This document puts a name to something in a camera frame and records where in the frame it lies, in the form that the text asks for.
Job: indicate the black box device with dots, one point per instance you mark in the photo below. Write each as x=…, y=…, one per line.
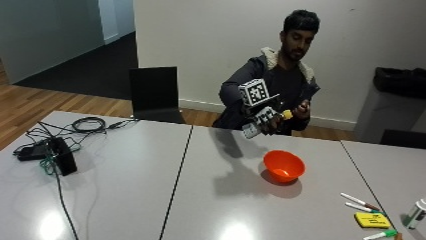
x=63, y=156

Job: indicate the white marker with red cap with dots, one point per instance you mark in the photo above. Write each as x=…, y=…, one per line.
x=359, y=201

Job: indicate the orange plastic bowl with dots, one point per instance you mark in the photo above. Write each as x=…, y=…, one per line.
x=284, y=166

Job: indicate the grey bin with black bag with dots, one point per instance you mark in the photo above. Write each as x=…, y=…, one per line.
x=391, y=106

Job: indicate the flat black device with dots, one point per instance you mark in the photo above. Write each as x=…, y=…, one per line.
x=32, y=152

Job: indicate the white marker with green cap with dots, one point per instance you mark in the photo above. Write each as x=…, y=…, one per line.
x=381, y=235

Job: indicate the white marker with green tip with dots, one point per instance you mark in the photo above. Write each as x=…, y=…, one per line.
x=360, y=207

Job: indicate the the person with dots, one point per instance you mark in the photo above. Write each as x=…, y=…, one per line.
x=284, y=78

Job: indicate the black chair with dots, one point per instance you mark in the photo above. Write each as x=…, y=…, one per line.
x=404, y=138
x=155, y=93

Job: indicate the yellow sponge eraser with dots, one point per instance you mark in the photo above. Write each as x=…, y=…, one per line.
x=372, y=220

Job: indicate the white marker cube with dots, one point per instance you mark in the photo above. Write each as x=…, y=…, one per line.
x=255, y=92

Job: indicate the white bottle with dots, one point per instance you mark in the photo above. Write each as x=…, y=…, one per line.
x=417, y=213

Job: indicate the brown marker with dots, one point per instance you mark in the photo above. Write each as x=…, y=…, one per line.
x=399, y=236

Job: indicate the small yellow object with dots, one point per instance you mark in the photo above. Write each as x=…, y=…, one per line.
x=287, y=114

